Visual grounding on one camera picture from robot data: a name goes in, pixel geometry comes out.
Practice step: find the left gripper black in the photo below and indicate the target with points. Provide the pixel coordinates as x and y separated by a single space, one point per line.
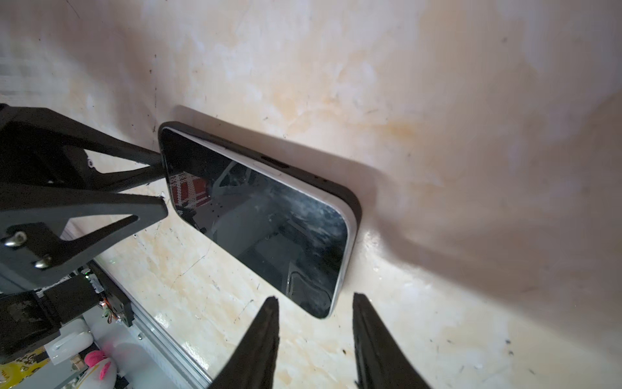
47 233

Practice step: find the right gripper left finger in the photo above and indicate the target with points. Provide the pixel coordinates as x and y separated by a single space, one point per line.
253 363

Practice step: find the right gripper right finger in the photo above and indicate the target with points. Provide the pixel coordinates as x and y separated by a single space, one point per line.
380 363

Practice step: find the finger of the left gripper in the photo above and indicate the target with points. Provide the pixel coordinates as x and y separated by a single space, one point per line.
41 147

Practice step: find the black smartphone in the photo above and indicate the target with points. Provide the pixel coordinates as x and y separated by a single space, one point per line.
290 227

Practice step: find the black phone case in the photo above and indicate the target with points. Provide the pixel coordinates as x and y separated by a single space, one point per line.
226 190

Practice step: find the pink white plush toy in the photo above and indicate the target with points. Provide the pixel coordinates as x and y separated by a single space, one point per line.
102 372

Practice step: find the aluminium front rail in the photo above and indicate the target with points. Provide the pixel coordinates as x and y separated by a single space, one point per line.
159 354

